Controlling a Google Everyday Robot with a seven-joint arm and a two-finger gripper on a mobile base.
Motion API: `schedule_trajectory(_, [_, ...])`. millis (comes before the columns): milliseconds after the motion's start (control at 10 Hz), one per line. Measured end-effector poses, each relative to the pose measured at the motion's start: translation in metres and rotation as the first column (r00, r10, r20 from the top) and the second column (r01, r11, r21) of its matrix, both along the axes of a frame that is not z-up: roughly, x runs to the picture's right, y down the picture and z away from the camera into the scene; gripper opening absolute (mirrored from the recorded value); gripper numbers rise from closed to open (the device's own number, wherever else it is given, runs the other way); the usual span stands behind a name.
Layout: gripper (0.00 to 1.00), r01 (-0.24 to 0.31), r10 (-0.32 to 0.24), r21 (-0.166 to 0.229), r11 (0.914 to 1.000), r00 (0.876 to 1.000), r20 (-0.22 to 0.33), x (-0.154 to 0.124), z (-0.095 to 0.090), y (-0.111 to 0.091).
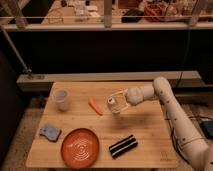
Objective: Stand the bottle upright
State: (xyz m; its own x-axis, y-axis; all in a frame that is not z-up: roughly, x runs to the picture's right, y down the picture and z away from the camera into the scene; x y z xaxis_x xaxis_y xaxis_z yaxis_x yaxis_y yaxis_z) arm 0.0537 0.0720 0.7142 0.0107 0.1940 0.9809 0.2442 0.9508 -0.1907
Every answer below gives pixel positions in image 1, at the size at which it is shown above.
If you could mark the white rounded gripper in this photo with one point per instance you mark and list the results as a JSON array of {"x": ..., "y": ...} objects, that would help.
[{"x": 134, "y": 96}]

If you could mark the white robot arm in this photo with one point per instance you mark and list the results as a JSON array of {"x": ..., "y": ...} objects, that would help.
[{"x": 199, "y": 154}]

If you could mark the orange carrot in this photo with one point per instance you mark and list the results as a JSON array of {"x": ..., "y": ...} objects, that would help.
[{"x": 93, "y": 104}]

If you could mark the black white striped cloth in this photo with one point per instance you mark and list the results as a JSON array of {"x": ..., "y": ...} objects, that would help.
[{"x": 123, "y": 146}]

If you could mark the translucent plastic cup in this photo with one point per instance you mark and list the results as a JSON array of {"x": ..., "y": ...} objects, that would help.
[{"x": 60, "y": 98}]

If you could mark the orange ridged plate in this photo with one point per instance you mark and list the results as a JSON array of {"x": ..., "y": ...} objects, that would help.
[{"x": 80, "y": 148}]

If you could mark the blue sponge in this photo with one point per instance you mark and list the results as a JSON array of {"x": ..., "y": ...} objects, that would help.
[{"x": 50, "y": 132}]

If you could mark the black dark object on shelf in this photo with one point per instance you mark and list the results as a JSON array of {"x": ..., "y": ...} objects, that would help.
[{"x": 132, "y": 16}]

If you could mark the red basket on shelf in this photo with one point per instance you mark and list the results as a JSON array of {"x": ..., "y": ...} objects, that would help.
[{"x": 160, "y": 12}]

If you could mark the metal diagonal support rod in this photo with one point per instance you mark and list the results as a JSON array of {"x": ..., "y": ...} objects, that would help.
[{"x": 26, "y": 69}]

